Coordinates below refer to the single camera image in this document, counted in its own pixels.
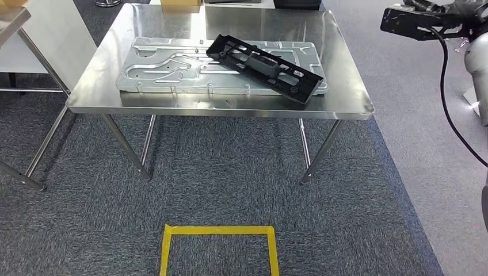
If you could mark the wide black box yellow label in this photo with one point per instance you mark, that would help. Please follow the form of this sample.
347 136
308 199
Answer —
232 1

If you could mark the stamped grey metal plate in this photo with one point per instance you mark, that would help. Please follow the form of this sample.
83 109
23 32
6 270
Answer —
160 72

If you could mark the long black plastic part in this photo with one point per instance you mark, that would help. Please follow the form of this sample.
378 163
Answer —
267 68

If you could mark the steel frame side table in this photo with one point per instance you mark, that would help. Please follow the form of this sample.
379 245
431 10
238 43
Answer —
11 23

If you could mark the yellow floor tape square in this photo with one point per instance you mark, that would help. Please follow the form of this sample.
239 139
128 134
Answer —
217 230

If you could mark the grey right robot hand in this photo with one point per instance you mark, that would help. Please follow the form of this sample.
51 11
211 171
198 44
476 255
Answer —
457 7

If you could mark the round chrome stand base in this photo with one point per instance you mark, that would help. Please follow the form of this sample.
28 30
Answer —
107 3

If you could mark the stainless steel workbench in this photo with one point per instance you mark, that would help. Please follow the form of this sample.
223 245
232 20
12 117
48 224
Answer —
343 95

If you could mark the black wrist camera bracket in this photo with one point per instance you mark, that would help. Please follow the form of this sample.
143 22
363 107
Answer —
408 23

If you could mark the brown cardboard box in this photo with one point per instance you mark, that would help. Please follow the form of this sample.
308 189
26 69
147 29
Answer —
181 2
13 3

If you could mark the white panel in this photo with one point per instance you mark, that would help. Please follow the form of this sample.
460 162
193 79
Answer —
57 34

